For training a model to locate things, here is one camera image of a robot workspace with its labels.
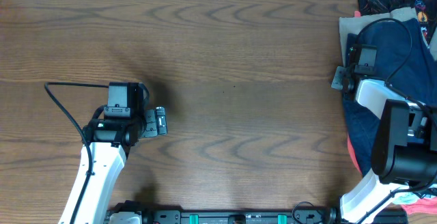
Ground navy blue shorts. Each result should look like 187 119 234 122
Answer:
342 19 436 175

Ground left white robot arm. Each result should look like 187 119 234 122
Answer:
59 106 167 223

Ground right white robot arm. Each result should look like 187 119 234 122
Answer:
331 65 436 223

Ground khaki beige shorts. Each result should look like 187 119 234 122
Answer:
339 7 418 66

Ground black patterned garment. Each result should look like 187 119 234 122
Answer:
357 0 436 44

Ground red garment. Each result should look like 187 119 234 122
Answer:
347 135 436 215

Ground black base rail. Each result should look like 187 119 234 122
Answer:
104 200 409 224

